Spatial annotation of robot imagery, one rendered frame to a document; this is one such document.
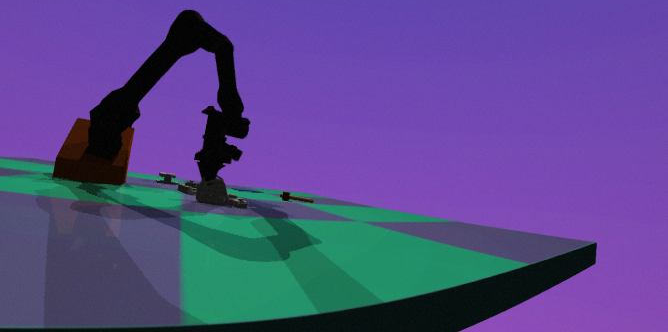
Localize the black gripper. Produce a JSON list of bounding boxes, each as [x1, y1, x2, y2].
[[194, 131, 232, 181]]

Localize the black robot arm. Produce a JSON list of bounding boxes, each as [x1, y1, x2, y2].
[[85, 9, 250, 160]]

